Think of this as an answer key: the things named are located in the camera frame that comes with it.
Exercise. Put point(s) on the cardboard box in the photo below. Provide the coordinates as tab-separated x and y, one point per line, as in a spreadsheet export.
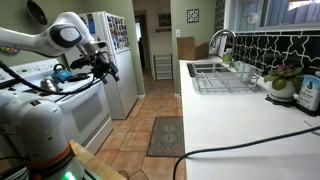
189	49

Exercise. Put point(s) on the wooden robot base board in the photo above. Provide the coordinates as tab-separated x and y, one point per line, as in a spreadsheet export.
104	171

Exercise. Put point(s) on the blue tea kettle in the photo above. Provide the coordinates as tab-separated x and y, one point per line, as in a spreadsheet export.
60	73

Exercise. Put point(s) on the potted plant in white pot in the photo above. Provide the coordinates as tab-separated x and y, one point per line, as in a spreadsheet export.
284	82

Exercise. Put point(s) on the metal dish rack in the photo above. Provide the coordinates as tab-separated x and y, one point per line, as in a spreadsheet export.
244	79

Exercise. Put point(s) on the patterned floor rug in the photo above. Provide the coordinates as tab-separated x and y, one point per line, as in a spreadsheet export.
167	137

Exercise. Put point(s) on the stainless steel sink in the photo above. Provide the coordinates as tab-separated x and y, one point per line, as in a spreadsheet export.
195	69

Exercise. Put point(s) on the white refrigerator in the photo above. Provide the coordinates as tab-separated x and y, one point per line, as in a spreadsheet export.
121	94

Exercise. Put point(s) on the dark frying pan on wall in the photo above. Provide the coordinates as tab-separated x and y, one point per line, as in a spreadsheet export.
36	12

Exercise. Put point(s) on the black trivet under pot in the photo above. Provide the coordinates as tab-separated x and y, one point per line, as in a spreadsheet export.
285	104

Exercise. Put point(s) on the black wire shelf rack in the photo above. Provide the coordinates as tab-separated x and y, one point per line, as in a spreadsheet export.
163	68

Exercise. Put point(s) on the chrome faucet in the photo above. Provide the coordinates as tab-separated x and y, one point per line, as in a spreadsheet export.
218	42

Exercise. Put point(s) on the green sponge ball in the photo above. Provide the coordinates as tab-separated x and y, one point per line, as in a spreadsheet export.
227	58

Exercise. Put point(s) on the white light switch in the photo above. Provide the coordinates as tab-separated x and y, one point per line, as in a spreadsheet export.
177	33

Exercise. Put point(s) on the olive oil bottle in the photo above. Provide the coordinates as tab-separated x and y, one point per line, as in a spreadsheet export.
309	96

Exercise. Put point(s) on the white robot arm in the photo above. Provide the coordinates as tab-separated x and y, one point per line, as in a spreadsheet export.
67	31

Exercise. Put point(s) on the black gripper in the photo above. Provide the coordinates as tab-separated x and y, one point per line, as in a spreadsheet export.
100	66

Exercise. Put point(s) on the black white wall picture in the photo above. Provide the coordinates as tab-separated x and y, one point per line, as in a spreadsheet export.
192	15

